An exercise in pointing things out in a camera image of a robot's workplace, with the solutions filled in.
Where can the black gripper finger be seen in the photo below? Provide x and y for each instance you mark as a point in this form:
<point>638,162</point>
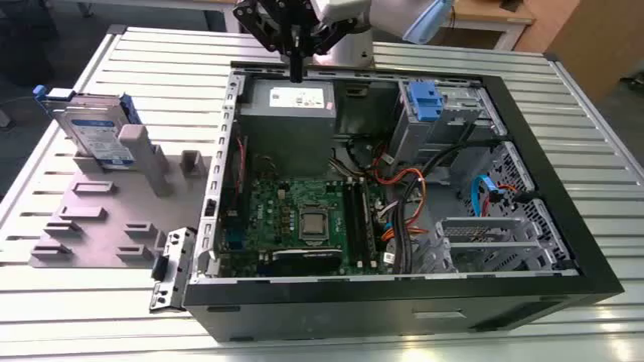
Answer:
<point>332,39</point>
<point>271,41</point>

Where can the hard disk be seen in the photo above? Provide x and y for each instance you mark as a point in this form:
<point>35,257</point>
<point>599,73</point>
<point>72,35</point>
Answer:
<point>95,132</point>

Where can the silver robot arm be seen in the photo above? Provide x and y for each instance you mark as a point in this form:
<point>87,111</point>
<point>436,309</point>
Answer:
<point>352,49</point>

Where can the metal disk bay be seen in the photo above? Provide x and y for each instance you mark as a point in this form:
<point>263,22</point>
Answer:
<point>488,245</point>

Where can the blue plastic drive latch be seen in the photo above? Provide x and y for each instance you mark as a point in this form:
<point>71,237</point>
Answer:
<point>426,100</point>

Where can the grey power supply unit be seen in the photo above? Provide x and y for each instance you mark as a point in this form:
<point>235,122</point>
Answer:
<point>287,139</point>

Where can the wooden desk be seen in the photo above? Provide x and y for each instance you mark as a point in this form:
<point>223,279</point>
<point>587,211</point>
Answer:
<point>483,11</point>

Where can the metal optical drive cage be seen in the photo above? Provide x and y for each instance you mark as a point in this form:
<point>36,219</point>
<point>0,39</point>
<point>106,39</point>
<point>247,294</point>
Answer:
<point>452,128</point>

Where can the green motherboard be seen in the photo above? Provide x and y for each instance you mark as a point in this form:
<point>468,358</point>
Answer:
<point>271,196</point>

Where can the black RAM slot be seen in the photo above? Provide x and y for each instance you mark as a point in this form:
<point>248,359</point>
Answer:
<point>366,222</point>
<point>352,222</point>

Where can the black office chair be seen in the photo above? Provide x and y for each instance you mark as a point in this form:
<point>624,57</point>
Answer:
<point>26,45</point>

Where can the silver CPU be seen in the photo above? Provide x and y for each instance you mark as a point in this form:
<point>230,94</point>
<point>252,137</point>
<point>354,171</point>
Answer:
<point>314,225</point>

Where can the wooden cabinet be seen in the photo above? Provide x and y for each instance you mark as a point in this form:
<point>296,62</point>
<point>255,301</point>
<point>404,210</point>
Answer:
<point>594,37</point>

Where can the grey parts rack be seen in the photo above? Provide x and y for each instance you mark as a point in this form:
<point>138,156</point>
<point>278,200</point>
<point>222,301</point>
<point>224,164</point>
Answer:
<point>126,211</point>

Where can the black graphics card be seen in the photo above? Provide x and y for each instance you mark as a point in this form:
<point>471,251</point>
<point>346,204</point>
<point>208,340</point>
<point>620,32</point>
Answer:
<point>307,258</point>

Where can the black PC case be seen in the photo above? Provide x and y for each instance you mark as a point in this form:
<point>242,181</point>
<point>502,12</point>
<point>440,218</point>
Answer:
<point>352,313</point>

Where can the pale grey camera box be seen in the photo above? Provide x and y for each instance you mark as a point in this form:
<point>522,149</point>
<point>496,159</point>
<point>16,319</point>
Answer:
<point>335,11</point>

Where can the hinged metal card bracket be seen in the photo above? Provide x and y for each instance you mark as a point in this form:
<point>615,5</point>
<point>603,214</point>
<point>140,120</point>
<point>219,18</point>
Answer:
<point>176,245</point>

